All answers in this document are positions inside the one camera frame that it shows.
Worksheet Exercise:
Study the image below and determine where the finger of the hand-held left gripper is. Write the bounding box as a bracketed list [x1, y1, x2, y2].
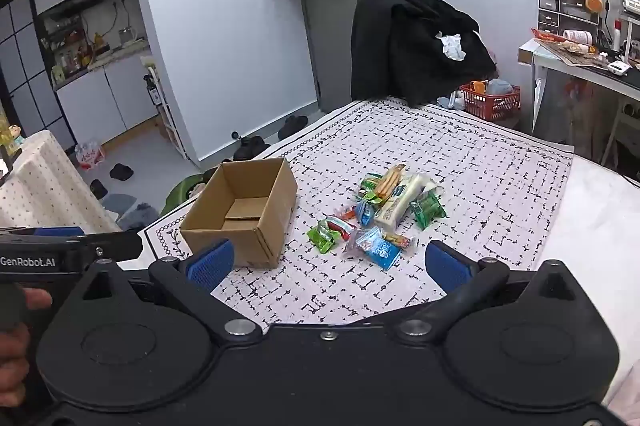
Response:
[82, 231, 144, 273]
[31, 227, 87, 237]

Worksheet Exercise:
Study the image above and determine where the cardboard box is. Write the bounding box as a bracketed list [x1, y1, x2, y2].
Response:
[180, 157, 299, 269]

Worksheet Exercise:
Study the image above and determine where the red snack packet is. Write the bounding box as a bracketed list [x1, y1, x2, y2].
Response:
[325, 212, 358, 241]

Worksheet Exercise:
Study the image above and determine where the group of condiment bottles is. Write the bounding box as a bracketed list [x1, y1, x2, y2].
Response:
[42, 33, 109, 82]

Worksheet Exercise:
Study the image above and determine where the blue white snack packet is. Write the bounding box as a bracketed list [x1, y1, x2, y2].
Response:
[345, 228, 403, 271]

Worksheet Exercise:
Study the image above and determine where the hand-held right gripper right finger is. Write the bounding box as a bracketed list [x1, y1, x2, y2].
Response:
[392, 240, 591, 347]

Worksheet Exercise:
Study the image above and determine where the red plastic basket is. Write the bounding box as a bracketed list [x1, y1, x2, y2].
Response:
[460, 80, 521, 123]

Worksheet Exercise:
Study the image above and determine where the grey fluffy rug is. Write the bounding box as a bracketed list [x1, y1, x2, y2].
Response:
[120, 203, 161, 231]

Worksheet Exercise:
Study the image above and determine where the green cartoon rug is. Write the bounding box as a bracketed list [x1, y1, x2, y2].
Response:
[160, 171, 221, 217]

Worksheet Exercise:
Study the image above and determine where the white kitchen cabinet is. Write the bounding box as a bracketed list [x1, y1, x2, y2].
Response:
[54, 53, 158, 147]

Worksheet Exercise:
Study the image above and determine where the grey door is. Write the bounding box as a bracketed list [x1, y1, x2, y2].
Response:
[299, 0, 407, 113]

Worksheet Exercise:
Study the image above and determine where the grey drawer organizer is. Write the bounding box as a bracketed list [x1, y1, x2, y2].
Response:
[537, 0, 601, 41]

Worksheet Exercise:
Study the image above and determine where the black spray bottle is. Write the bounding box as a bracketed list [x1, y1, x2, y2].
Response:
[144, 74, 164, 107]

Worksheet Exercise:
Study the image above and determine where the bright green snack packet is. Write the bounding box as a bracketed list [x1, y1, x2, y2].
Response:
[306, 221, 337, 253]

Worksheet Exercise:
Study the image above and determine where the white crumpled cloth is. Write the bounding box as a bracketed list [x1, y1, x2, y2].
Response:
[435, 33, 468, 62]

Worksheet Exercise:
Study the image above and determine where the grey blue mat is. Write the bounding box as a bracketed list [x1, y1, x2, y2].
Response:
[102, 193, 136, 215]

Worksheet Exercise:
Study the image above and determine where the green biscuit packet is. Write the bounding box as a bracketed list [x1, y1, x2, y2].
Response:
[357, 173, 385, 199]

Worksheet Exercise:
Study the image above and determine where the orange candy packet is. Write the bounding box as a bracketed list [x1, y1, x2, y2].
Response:
[384, 232, 417, 251]

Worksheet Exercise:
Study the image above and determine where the white narrow rack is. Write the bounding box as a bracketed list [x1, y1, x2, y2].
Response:
[140, 56, 189, 157]

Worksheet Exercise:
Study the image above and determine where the long white snack packet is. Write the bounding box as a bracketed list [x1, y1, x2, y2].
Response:
[374, 173, 444, 231]

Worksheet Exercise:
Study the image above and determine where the person's left hand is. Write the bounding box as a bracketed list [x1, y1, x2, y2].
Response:
[0, 288, 54, 403]

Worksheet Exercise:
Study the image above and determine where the white folding stool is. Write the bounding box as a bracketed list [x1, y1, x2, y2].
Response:
[597, 98, 640, 177]

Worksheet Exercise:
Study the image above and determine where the white desk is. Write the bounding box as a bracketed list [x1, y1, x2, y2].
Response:
[517, 40, 640, 179]

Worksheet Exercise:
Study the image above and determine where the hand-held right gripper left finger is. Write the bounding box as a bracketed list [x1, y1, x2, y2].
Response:
[72, 238, 264, 345]

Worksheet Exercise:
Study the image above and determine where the dark green snack packet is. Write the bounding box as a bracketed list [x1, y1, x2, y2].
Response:
[411, 193, 447, 230]

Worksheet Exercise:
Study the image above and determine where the black framed partition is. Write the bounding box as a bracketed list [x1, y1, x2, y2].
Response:
[0, 0, 77, 157]

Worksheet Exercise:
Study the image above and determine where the orange cracker packet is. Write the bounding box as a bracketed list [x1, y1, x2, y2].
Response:
[372, 163, 409, 201]

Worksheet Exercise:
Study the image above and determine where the black coat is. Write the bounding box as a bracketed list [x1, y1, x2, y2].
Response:
[350, 0, 498, 107]

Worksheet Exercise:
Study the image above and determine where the red white plastic bag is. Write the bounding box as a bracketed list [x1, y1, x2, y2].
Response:
[75, 141, 106, 169]

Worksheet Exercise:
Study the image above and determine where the blue and green snack packet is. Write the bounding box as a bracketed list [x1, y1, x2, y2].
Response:
[354, 193, 379, 227]

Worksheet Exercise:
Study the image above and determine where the red packet on desk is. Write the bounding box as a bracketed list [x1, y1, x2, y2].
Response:
[530, 28, 566, 45]

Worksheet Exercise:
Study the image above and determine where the dotted cream cloth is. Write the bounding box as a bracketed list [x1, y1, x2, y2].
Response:
[0, 131, 122, 237]

